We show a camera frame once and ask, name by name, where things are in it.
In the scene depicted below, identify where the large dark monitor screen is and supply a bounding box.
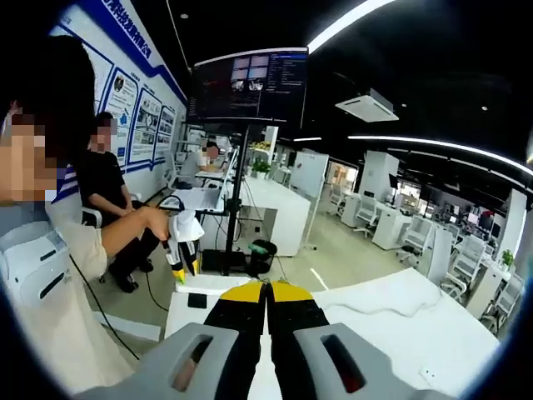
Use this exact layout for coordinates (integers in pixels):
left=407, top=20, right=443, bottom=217
left=186, top=47, right=310, bottom=131

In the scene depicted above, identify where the white rolling whiteboard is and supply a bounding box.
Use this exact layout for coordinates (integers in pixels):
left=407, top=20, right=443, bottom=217
left=289, top=150, right=330, bottom=251

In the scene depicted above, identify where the white storage shelf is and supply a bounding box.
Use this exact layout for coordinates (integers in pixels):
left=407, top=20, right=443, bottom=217
left=178, top=124, right=234, bottom=166

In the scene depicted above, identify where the blue-framed wall poster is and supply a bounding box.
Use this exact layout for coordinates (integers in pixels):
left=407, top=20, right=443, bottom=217
left=127, top=87, right=163, bottom=164
left=153, top=106, right=178, bottom=160

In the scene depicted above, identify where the white table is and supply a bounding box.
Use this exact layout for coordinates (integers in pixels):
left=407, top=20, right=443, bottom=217
left=164, top=267, right=501, bottom=399

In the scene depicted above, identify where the white worn chest device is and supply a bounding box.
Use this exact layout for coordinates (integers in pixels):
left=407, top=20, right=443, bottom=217
left=0, top=220, right=72, bottom=312

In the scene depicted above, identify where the person's left hand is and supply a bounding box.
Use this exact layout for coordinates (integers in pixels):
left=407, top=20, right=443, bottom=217
left=139, top=205, right=174, bottom=243

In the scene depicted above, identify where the black worn device cable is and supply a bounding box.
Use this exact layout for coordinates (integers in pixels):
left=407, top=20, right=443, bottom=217
left=68, top=254, right=142, bottom=360

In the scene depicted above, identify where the row of white office desks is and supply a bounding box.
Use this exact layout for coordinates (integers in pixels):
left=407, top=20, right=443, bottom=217
left=341, top=193, right=521, bottom=322

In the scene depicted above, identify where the blue white wall display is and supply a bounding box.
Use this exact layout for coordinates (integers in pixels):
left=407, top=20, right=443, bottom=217
left=49, top=0, right=189, bottom=175

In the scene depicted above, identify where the ceiling air conditioner unit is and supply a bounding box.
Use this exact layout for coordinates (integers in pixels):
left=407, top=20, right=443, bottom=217
left=335, top=87, right=400, bottom=123

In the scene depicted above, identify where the person's beige shirt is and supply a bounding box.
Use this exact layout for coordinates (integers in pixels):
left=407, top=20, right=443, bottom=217
left=16, top=182, right=138, bottom=395

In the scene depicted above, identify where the white high-back chair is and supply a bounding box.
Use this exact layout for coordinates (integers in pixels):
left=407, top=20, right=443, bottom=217
left=425, top=227, right=455, bottom=287

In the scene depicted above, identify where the black monitor stand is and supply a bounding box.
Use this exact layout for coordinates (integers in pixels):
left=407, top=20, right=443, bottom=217
left=202, top=123, right=253, bottom=277

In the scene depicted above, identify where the group of white office chairs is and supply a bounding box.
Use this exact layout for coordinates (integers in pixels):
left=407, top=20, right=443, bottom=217
left=328, top=182, right=526, bottom=334

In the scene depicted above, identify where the long ceiling light strip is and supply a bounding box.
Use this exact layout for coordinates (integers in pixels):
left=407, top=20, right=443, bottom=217
left=347, top=133, right=533, bottom=176
left=306, top=0, right=392, bottom=53

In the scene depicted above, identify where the wall poster with round picture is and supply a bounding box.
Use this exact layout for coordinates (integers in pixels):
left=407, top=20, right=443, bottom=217
left=103, top=68, right=140, bottom=168

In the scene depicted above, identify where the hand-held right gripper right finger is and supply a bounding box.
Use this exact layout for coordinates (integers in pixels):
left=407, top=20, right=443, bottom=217
left=266, top=280, right=457, bottom=400

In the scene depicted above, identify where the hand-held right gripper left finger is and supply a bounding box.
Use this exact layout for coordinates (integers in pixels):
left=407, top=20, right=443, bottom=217
left=73, top=281, right=268, bottom=400

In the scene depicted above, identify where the silver laptop on tray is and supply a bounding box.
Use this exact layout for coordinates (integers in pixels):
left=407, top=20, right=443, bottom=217
left=160, top=147, right=241, bottom=214

